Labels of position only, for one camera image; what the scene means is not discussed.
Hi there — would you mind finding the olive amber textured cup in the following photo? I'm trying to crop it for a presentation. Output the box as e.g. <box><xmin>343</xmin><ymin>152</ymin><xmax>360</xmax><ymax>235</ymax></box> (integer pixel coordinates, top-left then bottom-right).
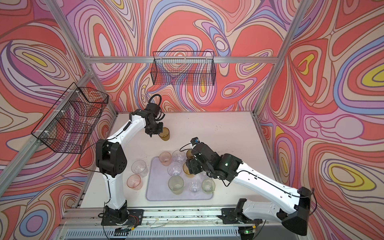
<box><xmin>186</xmin><ymin>149</ymin><xmax>194</xmax><ymax>160</ymax></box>

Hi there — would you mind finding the dark amber textured cup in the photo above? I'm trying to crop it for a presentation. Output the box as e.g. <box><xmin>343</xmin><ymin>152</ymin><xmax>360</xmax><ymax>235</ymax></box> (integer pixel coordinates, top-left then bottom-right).
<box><xmin>159</xmin><ymin>127</ymin><xmax>170</xmax><ymax>141</ymax></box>

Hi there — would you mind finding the yellow smooth cup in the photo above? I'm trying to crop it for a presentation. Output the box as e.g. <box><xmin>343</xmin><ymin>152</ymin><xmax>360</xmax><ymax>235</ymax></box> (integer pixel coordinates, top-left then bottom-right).
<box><xmin>183</xmin><ymin>163</ymin><xmax>194</xmax><ymax>178</ymax></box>

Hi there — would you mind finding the clear faceted glass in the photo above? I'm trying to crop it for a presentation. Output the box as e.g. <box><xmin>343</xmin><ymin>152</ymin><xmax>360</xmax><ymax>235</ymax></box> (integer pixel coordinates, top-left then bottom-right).
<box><xmin>171</xmin><ymin>150</ymin><xmax>187</xmax><ymax>164</ymax></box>
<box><xmin>199</xmin><ymin>172</ymin><xmax>209</xmax><ymax>179</ymax></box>

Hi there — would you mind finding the pale green textured cup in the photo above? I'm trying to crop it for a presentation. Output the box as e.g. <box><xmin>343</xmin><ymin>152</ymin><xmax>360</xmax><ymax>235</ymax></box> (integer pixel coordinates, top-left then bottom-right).
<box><xmin>202</xmin><ymin>179</ymin><xmax>216</xmax><ymax>194</ymax></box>

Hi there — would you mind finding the small clear glass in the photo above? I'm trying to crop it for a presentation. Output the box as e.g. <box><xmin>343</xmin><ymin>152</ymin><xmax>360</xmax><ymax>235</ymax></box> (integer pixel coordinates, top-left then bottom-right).
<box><xmin>189</xmin><ymin>180</ymin><xmax>202</xmax><ymax>194</ymax></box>

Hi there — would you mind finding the clear tumbler back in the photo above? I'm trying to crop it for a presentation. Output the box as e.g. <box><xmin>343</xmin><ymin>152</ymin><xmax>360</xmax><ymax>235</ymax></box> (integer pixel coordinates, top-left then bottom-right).
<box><xmin>167</xmin><ymin>163</ymin><xmax>183</xmax><ymax>177</ymax></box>

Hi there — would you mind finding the pink textured cup back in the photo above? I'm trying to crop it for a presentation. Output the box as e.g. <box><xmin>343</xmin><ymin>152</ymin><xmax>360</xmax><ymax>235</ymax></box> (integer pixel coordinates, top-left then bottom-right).
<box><xmin>159</xmin><ymin>152</ymin><xmax>172</xmax><ymax>167</ymax></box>

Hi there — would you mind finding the tall pale green cup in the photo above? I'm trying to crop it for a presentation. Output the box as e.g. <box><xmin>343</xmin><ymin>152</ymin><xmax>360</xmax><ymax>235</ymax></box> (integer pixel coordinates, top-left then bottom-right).
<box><xmin>168</xmin><ymin>176</ymin><xmax>184</xmax><ymax>195</ymax></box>

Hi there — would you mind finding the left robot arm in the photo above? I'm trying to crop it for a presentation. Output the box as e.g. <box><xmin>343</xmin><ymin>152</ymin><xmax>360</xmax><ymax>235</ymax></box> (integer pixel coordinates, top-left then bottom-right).
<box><xmin>96</xmin><ymin>109</ymin><xmax>164</xmax><ymax>211</ymax></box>

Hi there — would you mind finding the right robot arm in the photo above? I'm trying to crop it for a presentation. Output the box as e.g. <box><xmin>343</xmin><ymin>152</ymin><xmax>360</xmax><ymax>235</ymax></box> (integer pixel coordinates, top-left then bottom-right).
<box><xmin>186</xmin><ymin>138</ymin><xmax>315</xmax><ymax>236</ymax></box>

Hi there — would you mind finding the lavender plastic tray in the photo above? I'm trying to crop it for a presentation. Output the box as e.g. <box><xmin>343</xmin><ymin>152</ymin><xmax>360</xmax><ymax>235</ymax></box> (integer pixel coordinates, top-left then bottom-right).
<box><xmin>146</xmin><ymin>157</ymin><xmax>214</xmax><ymax>201</ymax></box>

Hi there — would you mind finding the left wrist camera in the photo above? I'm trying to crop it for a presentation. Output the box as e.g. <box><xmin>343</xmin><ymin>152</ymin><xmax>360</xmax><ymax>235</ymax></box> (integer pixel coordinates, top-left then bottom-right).
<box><xmin>146</xmin><ymin>103</ymin><xmax>165</xmax><ymax>121</ymax></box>

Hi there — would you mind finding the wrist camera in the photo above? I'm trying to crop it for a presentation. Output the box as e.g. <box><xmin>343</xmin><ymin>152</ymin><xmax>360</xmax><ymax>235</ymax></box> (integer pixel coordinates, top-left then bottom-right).
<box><xmin>146</xmin><ymin>103</ymin><xmax>165</xmax><ymax>121</ymax></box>
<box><xmin>191</xmin><ymin>137</ymin><xmax>200</xmax><ymax>146</ymax></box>

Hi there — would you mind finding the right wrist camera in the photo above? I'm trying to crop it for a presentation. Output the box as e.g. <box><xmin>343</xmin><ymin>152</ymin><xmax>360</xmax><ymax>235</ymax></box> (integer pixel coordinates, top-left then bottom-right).
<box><xmin>191</xmin><ymin>137</ymin><xmax>200</xmax><ymax>146</ymax></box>

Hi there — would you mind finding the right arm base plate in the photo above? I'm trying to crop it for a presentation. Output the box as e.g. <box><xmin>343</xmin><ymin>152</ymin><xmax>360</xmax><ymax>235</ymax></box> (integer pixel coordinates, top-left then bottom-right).
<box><xmin>218</xmin><ymin>208</ymin><xmax>263</xmax><ymax>225</ymax></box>

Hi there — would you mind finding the black wire basket back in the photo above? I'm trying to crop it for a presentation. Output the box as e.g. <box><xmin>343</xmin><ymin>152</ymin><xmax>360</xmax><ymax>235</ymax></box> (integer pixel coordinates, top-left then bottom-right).
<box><xmin>151</xmin><ymin>51</ymin><xmax>216</xmax><ymax>87</ymax></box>

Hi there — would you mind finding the black wire basket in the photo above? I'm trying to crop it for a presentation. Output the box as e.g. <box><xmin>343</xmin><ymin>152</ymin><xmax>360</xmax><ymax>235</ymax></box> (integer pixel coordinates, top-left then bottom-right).
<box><xmin>31</xmin><ymin>83</ymin><xmax>109</xmax><ymax>154</ymax></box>
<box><xmin>151</xmin><ymin>51</ymin><xmax>216</xmax><ymax>87</ymax></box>

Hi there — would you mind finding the black wire basket left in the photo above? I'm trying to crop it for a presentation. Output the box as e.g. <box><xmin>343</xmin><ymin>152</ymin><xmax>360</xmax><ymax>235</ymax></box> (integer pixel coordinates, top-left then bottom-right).
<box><xmin>31</xmin><ymin>83</ymin><xmax>109</xmax><ymax>154</ymax></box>

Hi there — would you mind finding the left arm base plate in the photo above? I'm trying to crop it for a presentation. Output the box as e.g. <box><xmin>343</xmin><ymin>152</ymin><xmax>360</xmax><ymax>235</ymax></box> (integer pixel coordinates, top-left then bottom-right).
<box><xmin>98</xmin><ymin>209</ymin><xmax>144</xmax><ymax>226</ymax></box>

